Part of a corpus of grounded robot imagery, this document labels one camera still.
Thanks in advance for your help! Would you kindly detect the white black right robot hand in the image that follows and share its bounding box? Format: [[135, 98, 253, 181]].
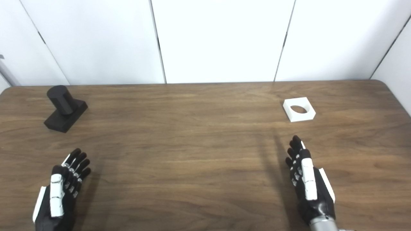
[[285, 135, 336, 225]]

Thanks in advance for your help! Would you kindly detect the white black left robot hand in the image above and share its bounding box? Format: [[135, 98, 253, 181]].
[[32, 148, 92, 231]]

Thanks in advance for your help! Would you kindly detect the white square piece with hole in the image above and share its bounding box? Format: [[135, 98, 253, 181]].
[[283, 97, 316, 123]]

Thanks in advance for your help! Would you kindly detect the black peg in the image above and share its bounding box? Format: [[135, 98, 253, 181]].
[[44, 85, 88, 133]]

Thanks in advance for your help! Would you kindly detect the grey wall corner post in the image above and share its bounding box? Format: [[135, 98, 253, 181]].
[[0, 55, 20, 86]]

